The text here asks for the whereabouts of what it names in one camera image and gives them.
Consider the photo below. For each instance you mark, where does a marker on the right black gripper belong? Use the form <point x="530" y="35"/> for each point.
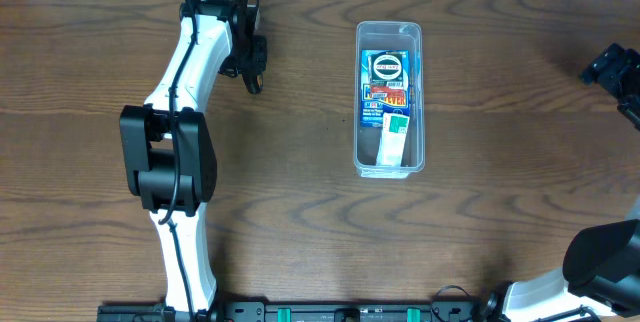
<point x="615" y="71"/>

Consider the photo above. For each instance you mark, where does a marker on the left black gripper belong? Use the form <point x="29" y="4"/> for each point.
<point x="260" y="54"/>

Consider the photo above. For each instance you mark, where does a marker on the black bottle white cap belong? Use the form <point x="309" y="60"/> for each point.
<point x="253" y="83"/>

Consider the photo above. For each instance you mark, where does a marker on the blue Kool Fever box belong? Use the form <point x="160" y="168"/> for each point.
<point x="371" y="111"/>

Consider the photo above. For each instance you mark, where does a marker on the red small box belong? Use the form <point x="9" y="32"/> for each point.
<point x="389" y="96"/>

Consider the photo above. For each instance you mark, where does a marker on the white green medicine box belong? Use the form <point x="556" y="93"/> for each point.
<point x="393" y="141"/>

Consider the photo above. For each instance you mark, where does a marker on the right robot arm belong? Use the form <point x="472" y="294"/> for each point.
<point x="600" y="272"/>

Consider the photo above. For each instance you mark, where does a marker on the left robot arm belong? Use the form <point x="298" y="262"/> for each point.
<point x="168" y="153"/>

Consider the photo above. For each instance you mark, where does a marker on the clear plastic container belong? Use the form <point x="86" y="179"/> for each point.
<point x="390" y="35"/>

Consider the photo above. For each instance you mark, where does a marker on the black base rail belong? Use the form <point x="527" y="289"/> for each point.
<point x="257" y="311"/>

